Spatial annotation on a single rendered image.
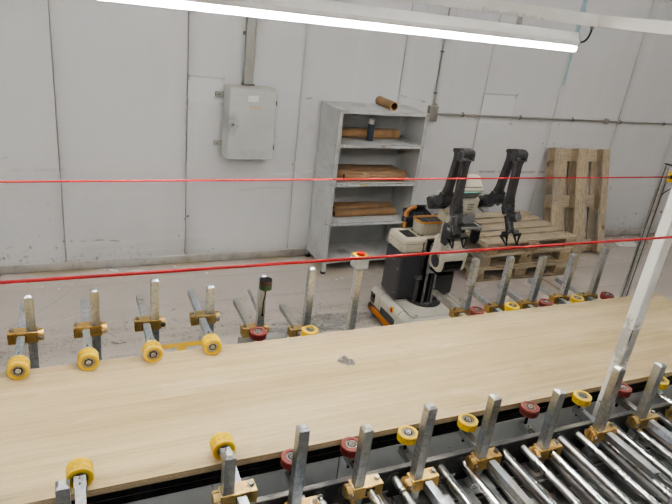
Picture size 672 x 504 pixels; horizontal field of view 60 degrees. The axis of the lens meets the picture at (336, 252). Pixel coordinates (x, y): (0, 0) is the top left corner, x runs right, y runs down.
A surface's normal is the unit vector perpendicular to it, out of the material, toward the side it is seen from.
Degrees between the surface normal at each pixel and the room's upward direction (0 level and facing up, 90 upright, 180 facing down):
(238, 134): 90
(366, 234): 90
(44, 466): 0
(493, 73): 90
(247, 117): 90
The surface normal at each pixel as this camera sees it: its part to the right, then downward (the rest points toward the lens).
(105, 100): 0.39, 0.40
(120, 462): 0.11, -0.91
